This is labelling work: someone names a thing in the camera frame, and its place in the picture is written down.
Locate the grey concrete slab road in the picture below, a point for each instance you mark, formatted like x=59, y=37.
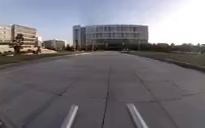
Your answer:
x=103, y=76

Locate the large grey glass building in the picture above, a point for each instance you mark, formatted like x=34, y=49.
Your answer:
x=113, y=35

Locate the low grey building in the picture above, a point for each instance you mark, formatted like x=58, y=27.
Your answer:
x=55, y=44

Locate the pale sand mound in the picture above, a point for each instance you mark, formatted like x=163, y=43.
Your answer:
x=46, y=51

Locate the robot's own part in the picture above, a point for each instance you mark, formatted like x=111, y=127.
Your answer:
x=70, y=116
x=136, y=116

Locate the row of trees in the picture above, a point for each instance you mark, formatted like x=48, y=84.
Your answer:
x=176, y=47

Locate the grass strip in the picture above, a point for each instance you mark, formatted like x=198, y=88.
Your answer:
x=16, y=58
x=186, y=58

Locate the dark tree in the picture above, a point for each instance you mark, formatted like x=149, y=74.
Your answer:
x=18, y=41

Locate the grey kerb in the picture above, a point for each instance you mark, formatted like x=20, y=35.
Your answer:
x=190, y=66

